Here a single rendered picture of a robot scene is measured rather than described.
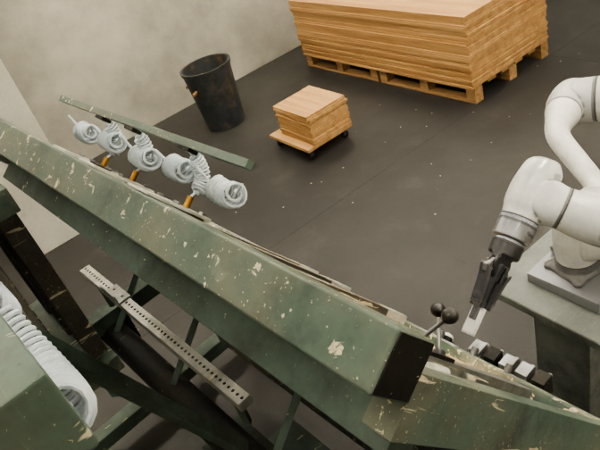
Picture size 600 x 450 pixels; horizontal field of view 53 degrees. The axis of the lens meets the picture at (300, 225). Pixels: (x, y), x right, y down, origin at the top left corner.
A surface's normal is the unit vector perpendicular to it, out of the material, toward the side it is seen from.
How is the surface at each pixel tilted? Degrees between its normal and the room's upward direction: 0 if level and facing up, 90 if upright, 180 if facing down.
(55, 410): 90
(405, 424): 90
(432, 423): 90
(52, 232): 90
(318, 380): 35
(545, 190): 46
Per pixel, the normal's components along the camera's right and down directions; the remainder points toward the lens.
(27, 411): 0.65, 0.28
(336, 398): -0.63, -0.32
